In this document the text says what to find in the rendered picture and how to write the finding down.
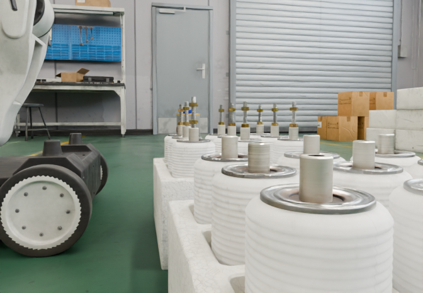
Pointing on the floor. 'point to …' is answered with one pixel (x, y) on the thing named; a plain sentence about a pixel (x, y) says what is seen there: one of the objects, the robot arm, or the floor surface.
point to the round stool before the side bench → (31, 120)
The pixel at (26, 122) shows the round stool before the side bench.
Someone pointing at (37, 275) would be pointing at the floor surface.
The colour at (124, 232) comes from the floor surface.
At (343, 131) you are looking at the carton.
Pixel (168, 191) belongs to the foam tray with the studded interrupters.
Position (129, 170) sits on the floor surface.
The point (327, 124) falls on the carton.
